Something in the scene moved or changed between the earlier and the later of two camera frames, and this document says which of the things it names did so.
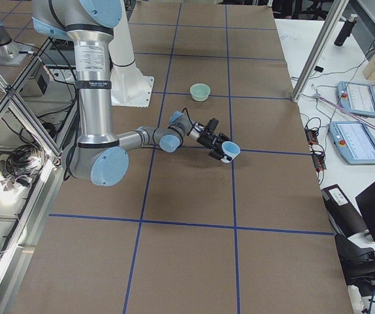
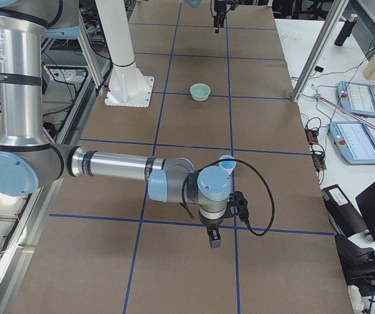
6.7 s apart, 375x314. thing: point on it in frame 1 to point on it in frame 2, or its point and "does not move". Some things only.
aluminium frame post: [337, 9] does not move
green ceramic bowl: [200, 91] does not move
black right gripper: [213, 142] to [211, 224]
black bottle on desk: [345, 31] does not move
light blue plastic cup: [230, 151] to [228, 165]
